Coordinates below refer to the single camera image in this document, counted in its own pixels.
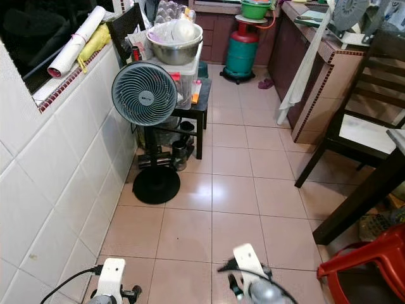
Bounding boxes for brown tiled counter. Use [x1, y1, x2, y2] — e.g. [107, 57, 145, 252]
[266, 0, 371, 146]

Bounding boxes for grey egg carton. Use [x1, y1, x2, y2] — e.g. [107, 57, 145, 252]
[154, 0, 188, 23]

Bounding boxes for white plastic bag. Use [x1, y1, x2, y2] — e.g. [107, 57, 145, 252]
[171, 17, 199, 44]

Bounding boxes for red plastic stool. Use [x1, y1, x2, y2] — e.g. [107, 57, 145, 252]
[316, 223, 405, 304]

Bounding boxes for green plastic basin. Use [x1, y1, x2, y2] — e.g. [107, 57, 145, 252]
[240, 0, 275, 20]

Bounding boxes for large steel basin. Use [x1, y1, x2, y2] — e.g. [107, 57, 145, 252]
[146, 20, 205, 67]

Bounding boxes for small orange object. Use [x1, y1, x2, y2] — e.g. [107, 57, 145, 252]
[190, 79, 203, 105]

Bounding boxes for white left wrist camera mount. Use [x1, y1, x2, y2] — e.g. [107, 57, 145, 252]
[101, 257, 128, 302]

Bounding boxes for white paper roll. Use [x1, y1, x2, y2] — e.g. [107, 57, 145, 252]
[47, 6, 108, 79]

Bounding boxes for purple slipper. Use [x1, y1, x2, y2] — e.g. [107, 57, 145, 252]
[256, 77, 275, 90]

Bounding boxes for white hanging cloth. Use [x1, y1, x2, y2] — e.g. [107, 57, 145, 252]
[276, 9, 337, 126]

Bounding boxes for small black table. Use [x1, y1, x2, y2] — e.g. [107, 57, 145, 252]
[129, 75, 211, 173]

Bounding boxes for yellow cloth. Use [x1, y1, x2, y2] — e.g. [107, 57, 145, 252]
[77, 23, 112, 72]

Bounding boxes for dark chair with white seat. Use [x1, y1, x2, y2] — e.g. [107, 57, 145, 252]
[294, 28, 405, 189]

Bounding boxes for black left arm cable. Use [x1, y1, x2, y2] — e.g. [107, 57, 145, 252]
[39, 265, 105, 304]

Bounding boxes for clear plastic storage box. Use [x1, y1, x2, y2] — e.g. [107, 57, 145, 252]
[168, 47, 204, 112]

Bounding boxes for grey standing fan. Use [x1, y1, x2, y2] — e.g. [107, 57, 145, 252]
[111, 61, 182, 205]

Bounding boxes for green gas cylinder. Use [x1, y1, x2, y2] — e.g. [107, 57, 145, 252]
[220, 15, 261, 85]

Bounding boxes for dark wooden table leg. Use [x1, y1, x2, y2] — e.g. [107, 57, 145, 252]
[313, 144, 405, 246]

